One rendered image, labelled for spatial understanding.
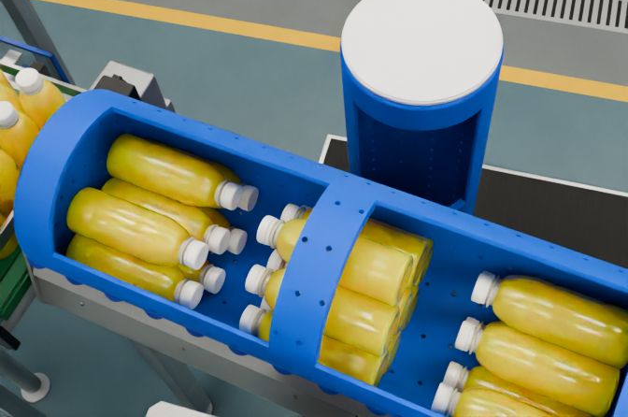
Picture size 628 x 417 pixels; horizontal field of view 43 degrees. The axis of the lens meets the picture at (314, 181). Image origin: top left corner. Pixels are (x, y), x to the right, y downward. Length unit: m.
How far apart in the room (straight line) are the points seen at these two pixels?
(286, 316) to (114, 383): 1.36
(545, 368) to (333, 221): 0.33
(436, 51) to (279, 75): 1.36
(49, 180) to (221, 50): 1.74
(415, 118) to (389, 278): 0.43
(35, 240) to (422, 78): 0.66
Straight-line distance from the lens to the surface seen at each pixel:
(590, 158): 2.57
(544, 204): 2.29
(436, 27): 1.44
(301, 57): 2.75
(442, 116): 1.37
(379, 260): 1.02
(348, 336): 1.05
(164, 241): 1.13
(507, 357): 1.09
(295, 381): 1.25
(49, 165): 1.14
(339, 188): 1.04
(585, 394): 1.10
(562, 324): 1.07
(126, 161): 1.22
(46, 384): 2.38
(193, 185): 1.17
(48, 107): 1.44
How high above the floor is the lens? 2.12
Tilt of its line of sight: 59 degrees down
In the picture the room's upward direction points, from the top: 9 degrees counter-clockwise
